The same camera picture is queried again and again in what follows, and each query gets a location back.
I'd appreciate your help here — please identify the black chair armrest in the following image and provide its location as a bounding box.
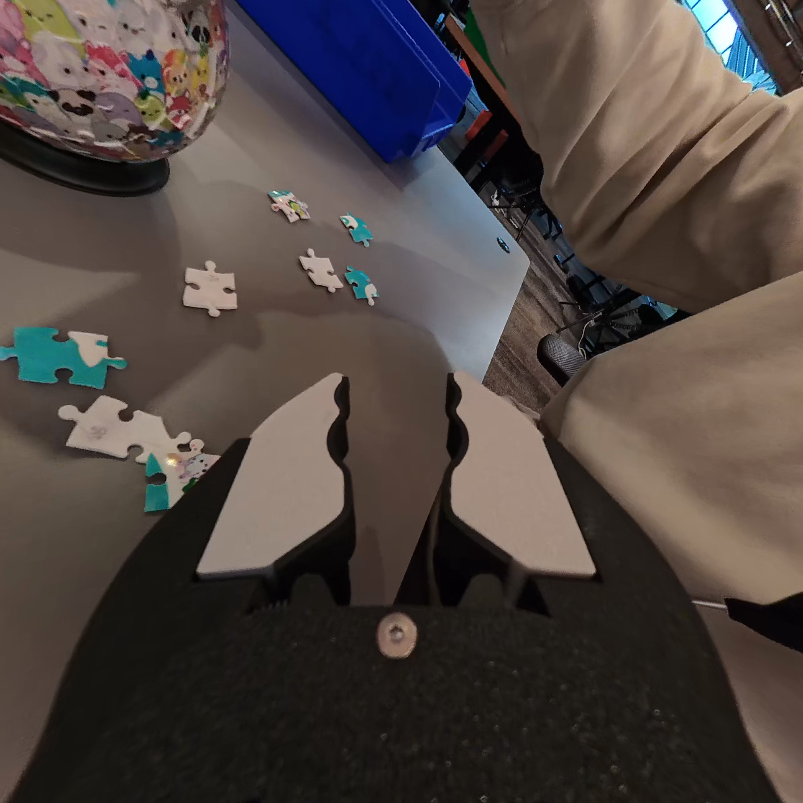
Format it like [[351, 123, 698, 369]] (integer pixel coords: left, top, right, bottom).
[[537, 334, 588, 388]]

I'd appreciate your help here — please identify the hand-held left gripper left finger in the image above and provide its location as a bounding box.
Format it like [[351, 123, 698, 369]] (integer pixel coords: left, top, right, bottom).
[[196, 373, 355, 606]]

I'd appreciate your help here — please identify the black ball stand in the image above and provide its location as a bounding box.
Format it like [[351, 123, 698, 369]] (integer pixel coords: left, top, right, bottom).
[[0, 119, 170, 197]]

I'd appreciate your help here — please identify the black lanyard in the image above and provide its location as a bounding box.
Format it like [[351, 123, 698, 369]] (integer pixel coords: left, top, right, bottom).
[[690, 593, 803, 655]]

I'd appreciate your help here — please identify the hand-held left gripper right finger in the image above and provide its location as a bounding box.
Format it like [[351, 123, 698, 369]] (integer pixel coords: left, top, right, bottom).
[[436, 371, 597, 606]]

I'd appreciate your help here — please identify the person's right forearm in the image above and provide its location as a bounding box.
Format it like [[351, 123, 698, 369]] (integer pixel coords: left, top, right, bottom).
[[469, 0, 803, 315]]

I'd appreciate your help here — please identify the colourful puzzle ball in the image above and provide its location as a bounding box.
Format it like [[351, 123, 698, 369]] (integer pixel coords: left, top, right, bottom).
[[0, 0, 230, 163]]

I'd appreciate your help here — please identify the colourful puzzle piece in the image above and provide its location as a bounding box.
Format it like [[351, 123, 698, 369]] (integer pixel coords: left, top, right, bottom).
[[143, 439, 220, 514], [269, 190, 311, 223]]

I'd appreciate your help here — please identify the person's beige sweatshirt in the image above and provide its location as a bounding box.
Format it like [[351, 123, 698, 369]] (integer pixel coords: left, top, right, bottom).
[[541, 270, 803, 803]]

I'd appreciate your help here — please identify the blue plastic bin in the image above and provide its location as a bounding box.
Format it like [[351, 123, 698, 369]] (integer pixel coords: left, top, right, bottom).
[[233, 0, 473, 165]]

